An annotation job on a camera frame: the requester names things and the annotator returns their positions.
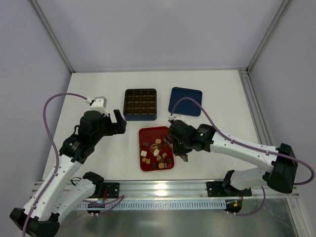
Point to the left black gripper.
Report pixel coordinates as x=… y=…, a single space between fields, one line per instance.
x=113 y=126

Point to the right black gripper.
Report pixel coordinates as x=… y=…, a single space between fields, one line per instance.
x=178 y=148

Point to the white oval chocolate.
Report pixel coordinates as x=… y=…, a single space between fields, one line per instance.
x=156 y=152

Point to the white square chocolate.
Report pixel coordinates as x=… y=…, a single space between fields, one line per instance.
x=143 y=153

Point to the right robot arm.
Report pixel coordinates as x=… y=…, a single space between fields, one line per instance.
x=274 y=166

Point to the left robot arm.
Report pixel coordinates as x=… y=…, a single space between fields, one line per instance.
x=47 y=209

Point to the blue chocolate tin box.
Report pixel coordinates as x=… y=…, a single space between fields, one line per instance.
x=140 y=104

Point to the blue tin lid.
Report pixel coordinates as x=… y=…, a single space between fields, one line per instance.
x=186 y=107

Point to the red lacquer tray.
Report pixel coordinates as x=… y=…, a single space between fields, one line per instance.
x=153 y=136

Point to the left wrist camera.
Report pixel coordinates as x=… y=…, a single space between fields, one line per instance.
x=99 y=104

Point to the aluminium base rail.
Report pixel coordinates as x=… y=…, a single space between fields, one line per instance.
x=184 y=189

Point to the right black mount plate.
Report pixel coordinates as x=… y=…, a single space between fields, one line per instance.
x=215 y=189

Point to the black mount plate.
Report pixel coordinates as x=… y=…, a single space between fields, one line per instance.
x=215 y=189
x=111 y=190

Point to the left black mount plate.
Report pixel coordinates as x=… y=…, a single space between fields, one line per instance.
x=111 y=190

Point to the right aluminium side rail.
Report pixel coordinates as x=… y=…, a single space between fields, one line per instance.
x=260 y=125

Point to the white cable duct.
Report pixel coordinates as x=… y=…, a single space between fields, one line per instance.
x=149 y=205

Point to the left aluminium frame post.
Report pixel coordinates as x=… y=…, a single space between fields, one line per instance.
x=52 y=36

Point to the aluminium frame post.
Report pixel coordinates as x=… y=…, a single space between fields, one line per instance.
x=275 y=22
x=52 y=36

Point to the right aluminium frame post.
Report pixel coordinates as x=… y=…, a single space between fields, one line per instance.
x=275 y=22

